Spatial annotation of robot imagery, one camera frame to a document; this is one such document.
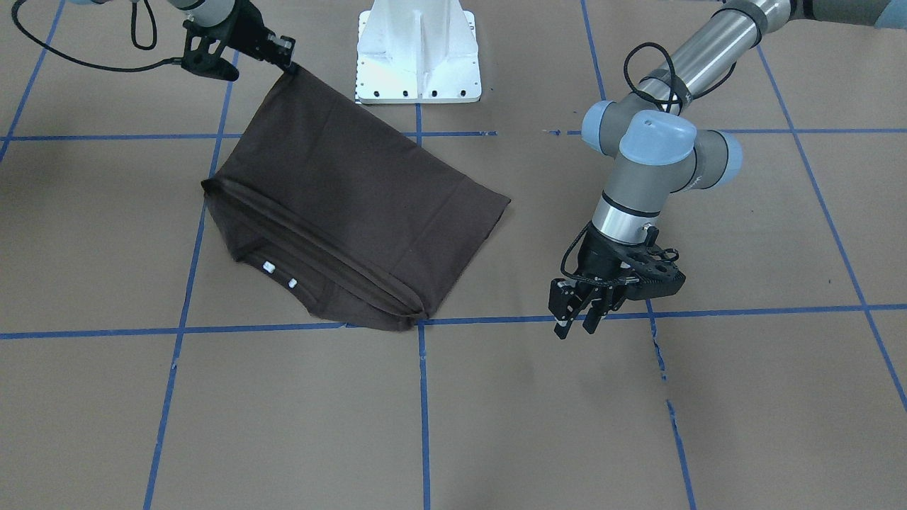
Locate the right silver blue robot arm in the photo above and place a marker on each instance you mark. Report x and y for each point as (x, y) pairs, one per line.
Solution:
(212, 26)

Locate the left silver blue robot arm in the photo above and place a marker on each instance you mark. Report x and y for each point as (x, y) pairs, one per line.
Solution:
(657, 152)

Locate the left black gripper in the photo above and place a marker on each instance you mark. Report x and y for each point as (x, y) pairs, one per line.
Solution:
(597, 260)

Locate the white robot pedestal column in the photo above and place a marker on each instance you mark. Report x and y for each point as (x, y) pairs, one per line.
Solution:
(417, 52)

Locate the dark brown t-shirt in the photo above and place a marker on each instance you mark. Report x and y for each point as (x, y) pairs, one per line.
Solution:
(357, 221)

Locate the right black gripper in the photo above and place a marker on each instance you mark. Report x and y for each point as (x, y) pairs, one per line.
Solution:
(244, 28)

